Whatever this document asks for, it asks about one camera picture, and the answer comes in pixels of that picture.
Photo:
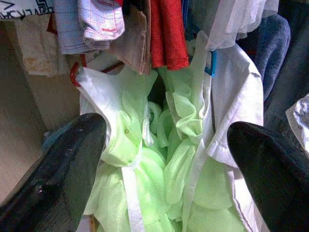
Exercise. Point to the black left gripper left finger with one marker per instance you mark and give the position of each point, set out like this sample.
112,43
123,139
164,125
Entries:
53,188

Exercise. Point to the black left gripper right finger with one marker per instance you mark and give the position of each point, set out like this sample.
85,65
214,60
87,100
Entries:
272,183

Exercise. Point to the white printed cloth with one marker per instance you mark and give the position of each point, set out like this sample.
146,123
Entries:
299,118

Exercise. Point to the light wood wardrobe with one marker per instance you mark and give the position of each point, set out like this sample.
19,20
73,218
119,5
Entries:
17,125

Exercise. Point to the white cotton shirt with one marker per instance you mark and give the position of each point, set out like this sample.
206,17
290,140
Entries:
241,101

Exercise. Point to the light green ruffled dress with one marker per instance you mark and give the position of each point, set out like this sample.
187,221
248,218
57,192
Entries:
149,169

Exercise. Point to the red clothes hanger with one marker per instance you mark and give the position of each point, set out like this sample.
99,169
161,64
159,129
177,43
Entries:
76,73

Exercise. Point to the dark grey denim garment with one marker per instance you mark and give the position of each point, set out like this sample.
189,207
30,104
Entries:
294,60

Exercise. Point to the grey-blue fleece garment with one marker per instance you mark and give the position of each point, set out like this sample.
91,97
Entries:
272,53

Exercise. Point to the cream embroidered cloth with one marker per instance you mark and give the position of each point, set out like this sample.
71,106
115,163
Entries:
38,53

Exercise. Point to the blue clothes hanger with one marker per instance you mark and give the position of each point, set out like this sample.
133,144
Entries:
213,60

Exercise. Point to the grey-blue check shirt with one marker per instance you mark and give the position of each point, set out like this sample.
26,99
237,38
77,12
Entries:
68,33

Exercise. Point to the white sheer garment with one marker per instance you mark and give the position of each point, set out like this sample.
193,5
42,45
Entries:
241,17

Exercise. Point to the beige garment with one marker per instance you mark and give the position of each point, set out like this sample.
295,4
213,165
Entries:
137,41

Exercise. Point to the white red-check shirt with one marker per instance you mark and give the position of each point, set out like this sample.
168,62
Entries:
103,24

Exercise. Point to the orange-red garment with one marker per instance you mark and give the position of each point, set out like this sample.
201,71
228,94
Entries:
169,36

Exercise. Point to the black white lettered garment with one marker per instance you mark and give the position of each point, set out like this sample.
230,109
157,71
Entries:
21,7

